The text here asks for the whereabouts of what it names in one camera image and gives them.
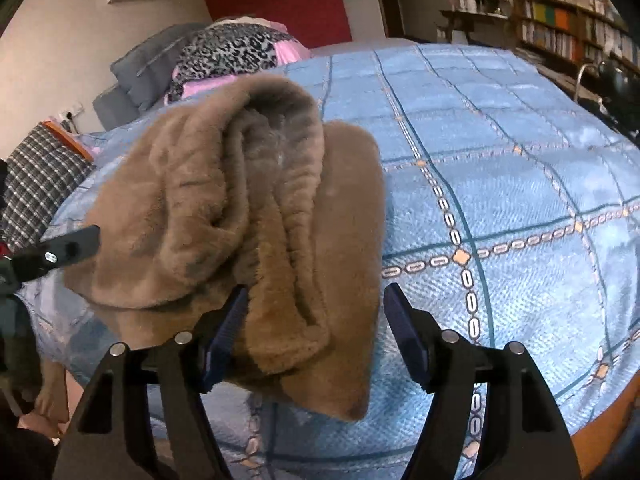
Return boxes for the orange wooden bed edge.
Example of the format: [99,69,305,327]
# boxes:
[42,120,96,163]

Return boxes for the black metal chair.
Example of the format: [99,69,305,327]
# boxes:
[575,57,640,141]

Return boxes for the grey bed sheet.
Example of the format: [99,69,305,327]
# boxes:
[310,36,416,58]

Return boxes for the white cushion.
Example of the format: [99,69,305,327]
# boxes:
[212,16,273,27]

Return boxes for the wooden bookshelf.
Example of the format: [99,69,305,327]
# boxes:
[510,0,640,81]

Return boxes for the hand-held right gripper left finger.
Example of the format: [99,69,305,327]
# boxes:
[52,285,251,480]

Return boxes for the blue checkered blanket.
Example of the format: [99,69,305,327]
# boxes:
[15,42,640,480]

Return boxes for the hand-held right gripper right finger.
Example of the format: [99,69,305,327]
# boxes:
[382,282,583,480]

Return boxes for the brown fleece pants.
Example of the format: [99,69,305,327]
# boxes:
[65,75,386,421]

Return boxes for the grey pillows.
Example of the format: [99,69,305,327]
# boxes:
[92,22,211,131]

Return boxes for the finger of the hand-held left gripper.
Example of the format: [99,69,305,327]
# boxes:
[10,225,102,283]

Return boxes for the pink quilt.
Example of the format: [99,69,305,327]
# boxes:
[170,19,313,103]

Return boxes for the plaid pillow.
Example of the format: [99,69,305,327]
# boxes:
[0,122,96,253]

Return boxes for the leopard print cloth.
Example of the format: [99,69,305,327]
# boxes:
[167,25,291,103]

